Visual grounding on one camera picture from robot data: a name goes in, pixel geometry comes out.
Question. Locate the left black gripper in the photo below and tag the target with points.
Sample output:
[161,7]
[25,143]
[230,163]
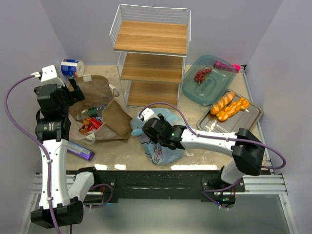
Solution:
[73,90]

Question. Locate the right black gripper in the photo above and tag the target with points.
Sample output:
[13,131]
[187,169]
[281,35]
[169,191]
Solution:
[148,129]

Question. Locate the brown paper grocery bag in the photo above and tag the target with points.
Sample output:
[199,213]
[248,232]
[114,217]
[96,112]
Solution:
[97,91]

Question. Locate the light blue plastic bag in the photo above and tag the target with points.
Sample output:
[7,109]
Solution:
[157,154]

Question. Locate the green label water bottle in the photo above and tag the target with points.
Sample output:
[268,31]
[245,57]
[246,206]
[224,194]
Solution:
[95,111]

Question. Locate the red candy bag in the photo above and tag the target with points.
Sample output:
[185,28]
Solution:
[90,125]

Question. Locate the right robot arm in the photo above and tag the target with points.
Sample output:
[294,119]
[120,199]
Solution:
[243,146]

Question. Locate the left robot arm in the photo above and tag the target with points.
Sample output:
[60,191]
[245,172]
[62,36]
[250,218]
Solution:
[59,204]

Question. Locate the teal plastic food container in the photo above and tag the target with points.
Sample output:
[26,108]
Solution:
[213,87]

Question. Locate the blue white toilet paper roll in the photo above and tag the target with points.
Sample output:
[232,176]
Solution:
[72,68]

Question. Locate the purple chocolate bar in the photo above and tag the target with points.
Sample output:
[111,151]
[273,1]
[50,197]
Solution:
[80,151]

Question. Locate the red grape bunch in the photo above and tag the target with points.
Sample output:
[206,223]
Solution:
[201,74]

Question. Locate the long bread loaf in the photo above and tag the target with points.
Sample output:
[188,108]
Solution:
[224,100]

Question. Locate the orange croissant bread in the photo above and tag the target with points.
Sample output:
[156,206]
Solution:
[232,109]

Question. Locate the pink purple toy vegetable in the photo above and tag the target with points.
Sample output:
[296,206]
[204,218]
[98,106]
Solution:
[221,66]

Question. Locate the metal tray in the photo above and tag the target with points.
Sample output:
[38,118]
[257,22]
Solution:
[243,119]

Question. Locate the pink small object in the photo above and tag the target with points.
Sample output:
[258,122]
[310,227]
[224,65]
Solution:
[237,68]

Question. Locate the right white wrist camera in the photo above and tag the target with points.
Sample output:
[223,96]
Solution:
[146,115]

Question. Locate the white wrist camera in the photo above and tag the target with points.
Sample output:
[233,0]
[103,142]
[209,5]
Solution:
[146,115]
[48,75]

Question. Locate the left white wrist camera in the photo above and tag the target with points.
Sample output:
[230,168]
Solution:
[48,75]

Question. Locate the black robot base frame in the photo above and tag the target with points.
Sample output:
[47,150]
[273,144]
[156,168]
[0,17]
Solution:
[159,185]

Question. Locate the white wire wooden shelf rack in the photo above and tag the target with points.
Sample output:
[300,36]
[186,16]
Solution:
[151,44]

